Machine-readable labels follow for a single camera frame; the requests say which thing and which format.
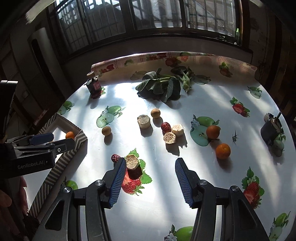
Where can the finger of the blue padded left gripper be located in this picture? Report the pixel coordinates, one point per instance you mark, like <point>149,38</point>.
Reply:
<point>62,146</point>
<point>41,139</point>

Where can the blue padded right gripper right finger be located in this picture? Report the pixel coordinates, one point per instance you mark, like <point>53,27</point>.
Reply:
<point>188,180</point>

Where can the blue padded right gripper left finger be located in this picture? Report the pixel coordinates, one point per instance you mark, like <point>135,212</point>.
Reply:
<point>113,180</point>

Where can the orange tangerine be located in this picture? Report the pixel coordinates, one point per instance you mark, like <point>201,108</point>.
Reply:
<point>213,132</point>
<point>223,151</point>
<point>70,134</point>

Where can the red jujube date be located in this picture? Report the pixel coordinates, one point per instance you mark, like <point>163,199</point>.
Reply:
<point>115,158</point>
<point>165,126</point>

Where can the beige cut corn-like piece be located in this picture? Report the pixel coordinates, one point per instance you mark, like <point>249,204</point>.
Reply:
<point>178,130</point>
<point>143,121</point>
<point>132,162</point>
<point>170,138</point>

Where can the brown longan fruit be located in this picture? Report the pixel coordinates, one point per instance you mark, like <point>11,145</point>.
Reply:
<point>155,113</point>
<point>106,130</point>

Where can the left human hand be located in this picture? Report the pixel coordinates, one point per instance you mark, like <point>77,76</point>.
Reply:
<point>14,204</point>

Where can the striped cardboard tray box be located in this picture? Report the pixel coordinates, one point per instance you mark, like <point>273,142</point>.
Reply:
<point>40,184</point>

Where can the dark red glass bottle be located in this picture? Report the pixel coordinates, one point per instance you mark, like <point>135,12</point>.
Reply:
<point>93,85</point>

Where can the fruit print tablecloth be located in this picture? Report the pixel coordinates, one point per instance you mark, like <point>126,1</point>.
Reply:
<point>224,93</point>

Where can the small black pot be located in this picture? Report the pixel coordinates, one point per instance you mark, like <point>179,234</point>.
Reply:
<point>272,128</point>

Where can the green leafy vegetable bunch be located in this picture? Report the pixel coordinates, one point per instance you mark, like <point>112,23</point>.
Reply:
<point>165,87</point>

